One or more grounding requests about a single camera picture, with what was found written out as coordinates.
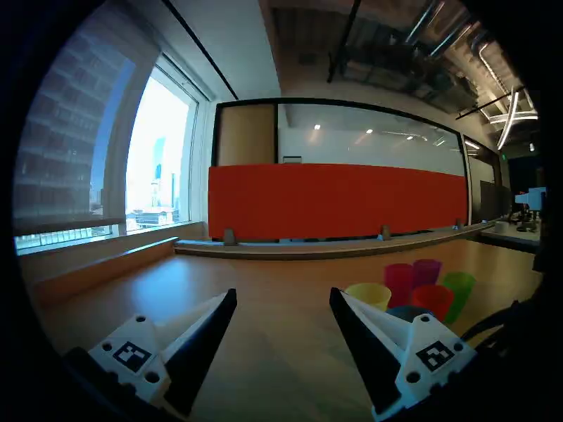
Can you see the purple plastic cup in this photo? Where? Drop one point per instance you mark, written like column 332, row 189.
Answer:
column 426, row 271

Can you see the pink plastic cup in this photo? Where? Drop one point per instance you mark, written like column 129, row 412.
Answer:
column 398, row 283

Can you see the red plastic cup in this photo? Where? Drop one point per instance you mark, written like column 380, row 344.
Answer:
column 434, row 300

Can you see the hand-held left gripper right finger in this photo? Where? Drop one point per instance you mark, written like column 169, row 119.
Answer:
column 396, row 334

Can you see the blue plastic cup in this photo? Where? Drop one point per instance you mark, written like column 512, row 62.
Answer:
column 407, row 312

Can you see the yellow plastic cup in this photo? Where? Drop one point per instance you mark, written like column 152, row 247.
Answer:
column 370, row 295

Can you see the green plastic cup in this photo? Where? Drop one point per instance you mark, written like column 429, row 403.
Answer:
column 459, row 292

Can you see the red desk screen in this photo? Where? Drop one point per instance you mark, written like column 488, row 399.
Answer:
column 336, row 202

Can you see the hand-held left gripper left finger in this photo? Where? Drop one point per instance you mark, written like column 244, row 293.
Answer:
column 184, row 334

